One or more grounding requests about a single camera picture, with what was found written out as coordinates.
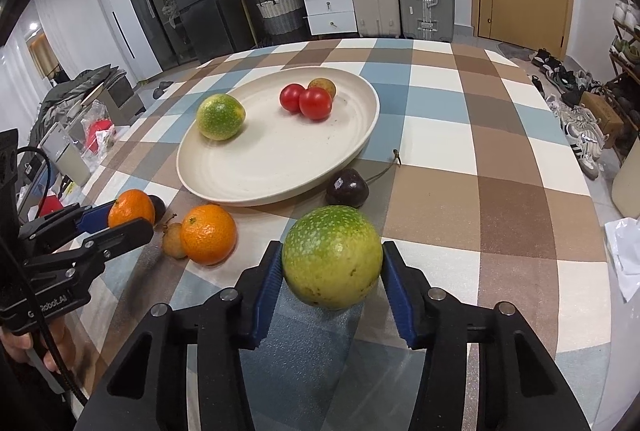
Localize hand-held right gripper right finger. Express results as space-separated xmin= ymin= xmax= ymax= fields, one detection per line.
xmin=381 ymin=241 xmax=593 ymax=431

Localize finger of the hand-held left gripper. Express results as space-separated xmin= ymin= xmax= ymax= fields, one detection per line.
xmin=17 ymin=203 xmax=121 ymax=242
xmin=20 ymin=217 xmax=155 ymax=282

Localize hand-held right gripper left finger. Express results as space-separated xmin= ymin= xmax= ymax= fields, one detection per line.
xmin=75 ymin=241 xmax=286 ymax=431

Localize small orange mandarin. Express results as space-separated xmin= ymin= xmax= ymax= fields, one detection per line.
xmin=108 ymin=189 xmax=156 ymax=229

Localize brown longan with stem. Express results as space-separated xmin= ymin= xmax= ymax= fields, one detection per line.
xmin=155 ymin=213 xmax=187 ymax=259

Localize large green passion fruit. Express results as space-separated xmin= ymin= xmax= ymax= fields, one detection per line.
xmin=281 ymin=205 xmax=384 ymax=309

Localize large orange mandarin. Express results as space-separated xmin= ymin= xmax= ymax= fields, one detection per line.
xmin=180 ymin=204 xmax=238 ymax=266

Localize dark cherry with stem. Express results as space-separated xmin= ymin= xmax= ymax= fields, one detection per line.
xmin=325 ymin=148 xmax=402 ymax=208

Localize cream round plate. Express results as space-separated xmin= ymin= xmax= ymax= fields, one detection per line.
xmin=176 ymin=66 xmax=381 ymax=206

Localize small green citrus fruit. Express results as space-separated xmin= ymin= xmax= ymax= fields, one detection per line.
xmin=196 ymin=94 xmax=246 ymax=142

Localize red cherry tomato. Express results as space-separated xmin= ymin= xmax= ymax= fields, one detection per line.
xmin=279 ymin=84 xmax=307 ymax=112
xmin=299 ymin=88 xmax=333 ymax=120

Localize person's left hand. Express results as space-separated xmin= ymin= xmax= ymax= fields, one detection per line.
xmin=0 ymin=321 xmax=76 ymax=374

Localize clear bag with red item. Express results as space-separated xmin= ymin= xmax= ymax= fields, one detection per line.
xmin=80 ymin=103 xmax=121 ymax=156

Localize checked tablecloth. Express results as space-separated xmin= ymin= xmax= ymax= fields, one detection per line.
xmin=65 ymin=37 xmax=613 ymax=431

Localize grey upholstered stool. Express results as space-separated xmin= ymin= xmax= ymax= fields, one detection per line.
xmin=100 ymin=73 xmax=146 ymax=116

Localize dark grey jacket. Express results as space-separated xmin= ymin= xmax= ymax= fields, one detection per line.
xmin=40 ymin=65 xmax=131 ymax=112

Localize white wardrobe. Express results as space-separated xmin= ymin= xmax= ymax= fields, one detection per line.
xmin=90 ymin=0 xmax=163 ymax=79

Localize white plastic bag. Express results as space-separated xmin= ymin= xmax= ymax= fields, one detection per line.
xmin=604 ymin=217 xmax=640 ymax=303

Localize pile of sneakers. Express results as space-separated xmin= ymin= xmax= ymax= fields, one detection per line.
xmin=530 ymin=48 xmax=608 ymax=179

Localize white bucket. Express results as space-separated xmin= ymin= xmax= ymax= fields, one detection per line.
xmin=611 ymin=151 xmax=640 ymax=219

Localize grey door mat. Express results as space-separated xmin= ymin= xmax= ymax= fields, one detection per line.
xmin=497 ymin=42 xmax=538 ymax=62

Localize brown cardboard box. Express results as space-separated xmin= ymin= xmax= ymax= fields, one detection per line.
xmin=580 ymin=91 xmax=626 ymax=149

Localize woven laundry basket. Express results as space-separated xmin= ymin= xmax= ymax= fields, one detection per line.
xmin=256 ymin=0 xmax=306 ymax=36

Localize wooden shoe rack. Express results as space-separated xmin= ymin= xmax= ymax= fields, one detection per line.
xmin=607 ymin=0 xmax=640 ymax=132

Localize rows of assorted shoes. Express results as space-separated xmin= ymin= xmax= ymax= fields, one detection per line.
xmin=607 ymin=0 xmax=640 ymax=62

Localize black braided cable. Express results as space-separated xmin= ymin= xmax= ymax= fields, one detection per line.
xmin=17 ymin=146 xmax=88 ymax=407

